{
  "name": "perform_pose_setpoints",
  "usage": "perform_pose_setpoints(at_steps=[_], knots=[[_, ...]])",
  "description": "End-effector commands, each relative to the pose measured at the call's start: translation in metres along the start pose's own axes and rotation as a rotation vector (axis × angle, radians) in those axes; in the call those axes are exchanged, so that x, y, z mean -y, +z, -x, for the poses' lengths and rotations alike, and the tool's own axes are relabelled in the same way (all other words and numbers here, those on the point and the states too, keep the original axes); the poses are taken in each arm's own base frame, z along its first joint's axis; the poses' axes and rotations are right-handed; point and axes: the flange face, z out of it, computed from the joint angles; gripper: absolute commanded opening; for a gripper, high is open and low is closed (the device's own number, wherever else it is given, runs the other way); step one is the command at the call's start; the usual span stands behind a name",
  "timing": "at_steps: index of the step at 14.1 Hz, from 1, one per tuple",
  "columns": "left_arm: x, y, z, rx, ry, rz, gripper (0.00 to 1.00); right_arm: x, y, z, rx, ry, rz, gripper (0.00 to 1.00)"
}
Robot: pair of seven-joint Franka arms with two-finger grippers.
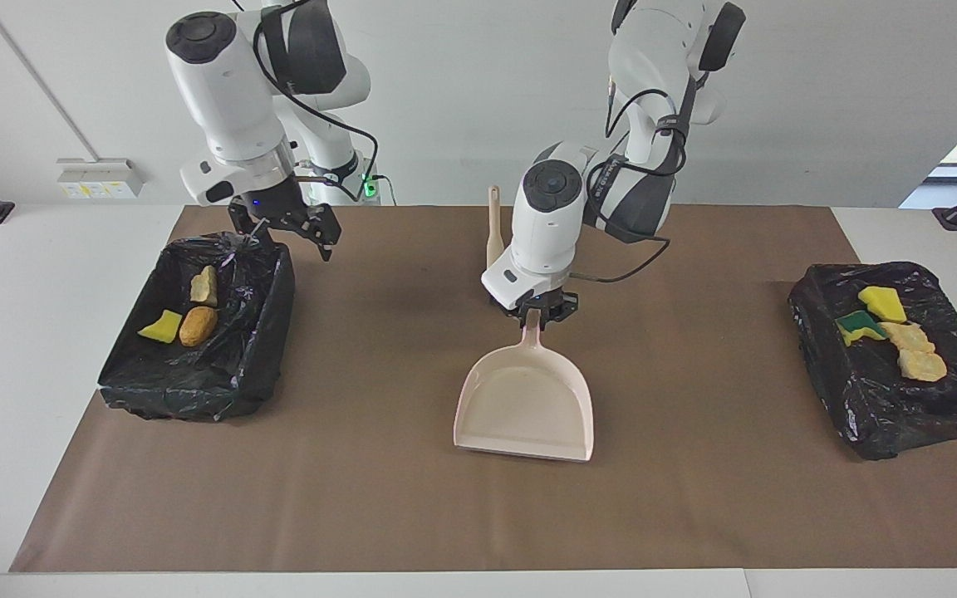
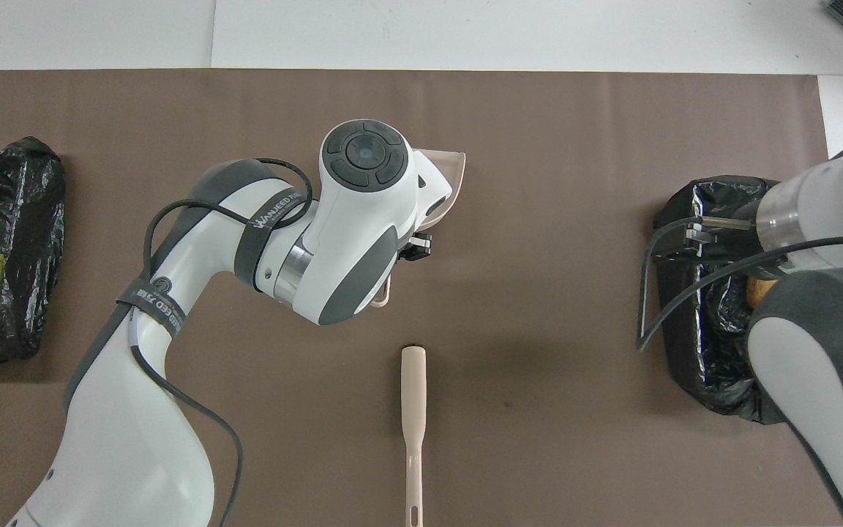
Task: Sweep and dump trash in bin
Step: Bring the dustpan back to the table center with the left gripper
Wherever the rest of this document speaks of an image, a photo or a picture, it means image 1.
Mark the pale pink dustpan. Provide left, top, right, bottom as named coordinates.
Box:
left=454, top=309, right=594, bottom=462

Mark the small yellow sponge wedge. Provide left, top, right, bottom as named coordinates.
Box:
left=137, top=310, right=184, bottom=344

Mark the striped croissant piece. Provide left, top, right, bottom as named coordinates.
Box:
left=896, top=349, right=948, bottom=382

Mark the beige hand brush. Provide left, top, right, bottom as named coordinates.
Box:
left=487, top=186, right=507, bottom=271

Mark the flat bin with black bag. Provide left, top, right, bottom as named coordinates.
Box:
left=788, top=262, right=957, bottom=461

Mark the yellow L-shaped sponge piece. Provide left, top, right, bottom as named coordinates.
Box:
left=836, top=311, right=889, bottom=346

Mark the yellow sponge block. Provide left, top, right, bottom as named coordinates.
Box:
left=858, top=286, right=908, bottom=323

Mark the pale bread piece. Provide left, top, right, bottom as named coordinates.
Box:
left=881, top=322, right=936, bottom=354

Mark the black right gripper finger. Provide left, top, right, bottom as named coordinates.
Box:
left=228, top=203, right=270, bottom=247
left=301, top=206, right=342, bottom=262

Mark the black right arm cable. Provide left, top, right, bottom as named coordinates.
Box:
left=253, top=0, right=381, bottom=202

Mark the white wall socket box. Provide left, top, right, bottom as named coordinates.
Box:
left=56, top=158, right=145, bottom=199

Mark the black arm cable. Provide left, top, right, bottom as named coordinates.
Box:
left=253, top=0, right=381, bottom=202
left=570, top=79, right=697, bottom=284

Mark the open bin with black bag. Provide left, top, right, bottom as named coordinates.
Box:
left=97, top=232, right=296, bottom=423

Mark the orange-brown bun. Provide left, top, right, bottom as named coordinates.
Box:
left=179, top=306, right=218, bottom=347

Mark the pale ridged bread chunk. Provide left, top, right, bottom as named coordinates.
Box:
left=189, top=265, right=219, bottom=307

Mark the brown paper table mat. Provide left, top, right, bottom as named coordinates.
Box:
left=10, top=205, right=957, bottom=572

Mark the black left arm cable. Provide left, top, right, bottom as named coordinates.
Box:
left=570, top=79, right=697, bottom=284

